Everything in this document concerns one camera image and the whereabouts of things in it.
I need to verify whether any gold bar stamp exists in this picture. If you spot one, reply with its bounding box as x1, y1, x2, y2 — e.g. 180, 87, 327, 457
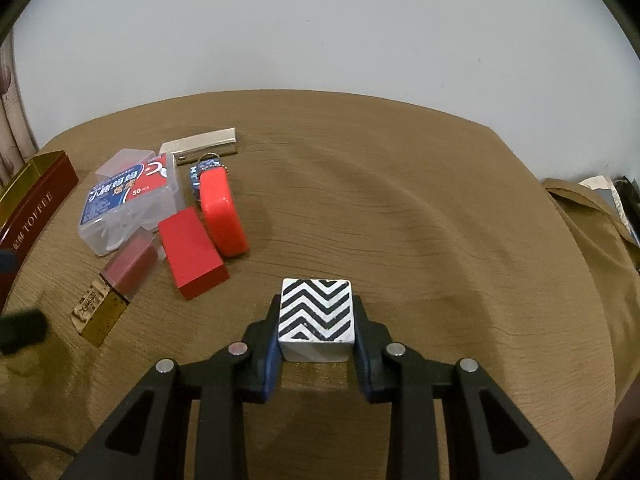
70, 280, 132, 347

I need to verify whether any small silver packet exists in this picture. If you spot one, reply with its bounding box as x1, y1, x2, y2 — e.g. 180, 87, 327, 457
159, 127, 238, 158

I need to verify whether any brown cloth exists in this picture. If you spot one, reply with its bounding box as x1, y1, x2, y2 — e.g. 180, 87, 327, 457
542, 177, 640, 411

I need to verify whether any black cable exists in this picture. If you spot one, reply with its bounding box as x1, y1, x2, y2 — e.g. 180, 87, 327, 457
0, 439, 81, 461

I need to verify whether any red rectangular block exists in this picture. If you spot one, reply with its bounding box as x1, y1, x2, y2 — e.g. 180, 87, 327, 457
158, 206, 230, 301

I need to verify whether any silver foil bag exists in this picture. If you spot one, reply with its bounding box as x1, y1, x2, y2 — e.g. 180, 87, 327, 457
580, 175, 640, 246

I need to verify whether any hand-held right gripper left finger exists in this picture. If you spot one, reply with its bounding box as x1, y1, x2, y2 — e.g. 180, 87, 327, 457
62, 294, 282, 480

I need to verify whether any silver bar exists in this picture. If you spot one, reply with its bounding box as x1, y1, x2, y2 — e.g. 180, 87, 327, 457
77, 152, 181, 257

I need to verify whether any blue keychain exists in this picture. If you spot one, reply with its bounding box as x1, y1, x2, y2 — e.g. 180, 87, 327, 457
187, 152, 226, 203

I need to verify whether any red and gold tin box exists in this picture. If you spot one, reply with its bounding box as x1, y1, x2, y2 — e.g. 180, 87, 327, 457
0, 150, 80, 306

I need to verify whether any patterned curtain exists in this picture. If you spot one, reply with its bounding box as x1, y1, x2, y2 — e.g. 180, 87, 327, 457
0, 40, 41, 186

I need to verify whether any red bar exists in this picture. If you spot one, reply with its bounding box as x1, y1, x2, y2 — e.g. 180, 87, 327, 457
199, 166, 250, 257

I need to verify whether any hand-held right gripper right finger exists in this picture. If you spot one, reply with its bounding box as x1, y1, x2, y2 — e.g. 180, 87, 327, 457
352, 296, 573, 480

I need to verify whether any black white zigzag cube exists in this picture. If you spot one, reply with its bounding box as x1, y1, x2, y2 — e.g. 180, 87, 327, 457
277, 277, 356, 363

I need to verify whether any small clear plastic box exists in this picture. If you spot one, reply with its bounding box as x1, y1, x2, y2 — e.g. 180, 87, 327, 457
95, 147, 156, 178

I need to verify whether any clear case with red insert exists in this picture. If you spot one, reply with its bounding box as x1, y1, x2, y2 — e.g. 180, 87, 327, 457
100, 230, 160, 303

